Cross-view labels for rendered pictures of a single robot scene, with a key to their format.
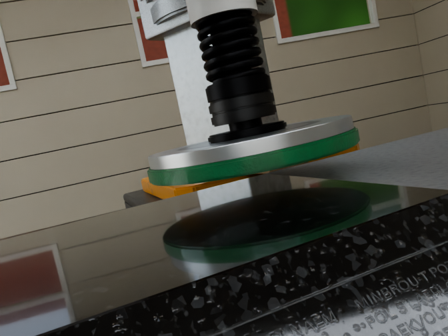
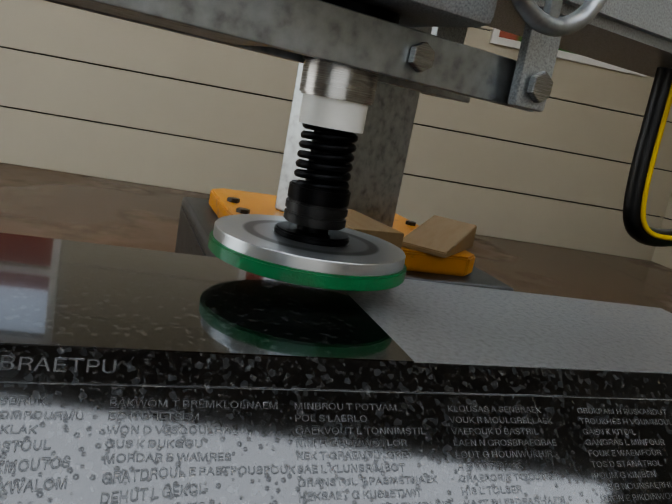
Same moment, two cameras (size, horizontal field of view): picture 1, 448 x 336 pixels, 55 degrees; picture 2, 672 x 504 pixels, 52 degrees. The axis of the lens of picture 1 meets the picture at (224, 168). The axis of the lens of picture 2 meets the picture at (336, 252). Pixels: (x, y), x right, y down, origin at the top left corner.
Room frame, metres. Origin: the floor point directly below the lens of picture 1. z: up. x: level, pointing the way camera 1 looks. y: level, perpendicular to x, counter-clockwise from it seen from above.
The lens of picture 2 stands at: (-0.28, -0.06, 1.02)
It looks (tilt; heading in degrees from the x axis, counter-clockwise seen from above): 12 degrees down; 0
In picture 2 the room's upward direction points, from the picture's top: 11 degrees clockwise
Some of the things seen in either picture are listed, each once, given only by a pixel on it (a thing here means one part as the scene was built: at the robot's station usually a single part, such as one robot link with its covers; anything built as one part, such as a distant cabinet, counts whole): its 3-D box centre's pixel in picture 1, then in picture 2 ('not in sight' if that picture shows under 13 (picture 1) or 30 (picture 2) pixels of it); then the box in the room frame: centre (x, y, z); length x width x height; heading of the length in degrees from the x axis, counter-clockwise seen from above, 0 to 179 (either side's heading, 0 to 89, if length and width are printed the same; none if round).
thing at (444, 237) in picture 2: not in sight; (439, 235); (1.10, -0.26, 0.80); 0.20 x 0.10 x 0.05; 156
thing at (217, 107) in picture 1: (241, 103); (316, 207); (0.46, -0.03, 0.91); 0.07 x 0.07 x 0.01
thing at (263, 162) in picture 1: (249, 144); (309, 245); (0.46, -0.03, 0.87); 0.22 x 0.22 x 0.04
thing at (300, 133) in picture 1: (249, 141); (310, 242); (0.46, -0.03, 0.87); 0.21 x 0.21 x 0.01
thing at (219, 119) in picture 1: (243, 115); (314, 217); (0.46, -0.03, 0.90); 0.07 x 0.07 x 0.01
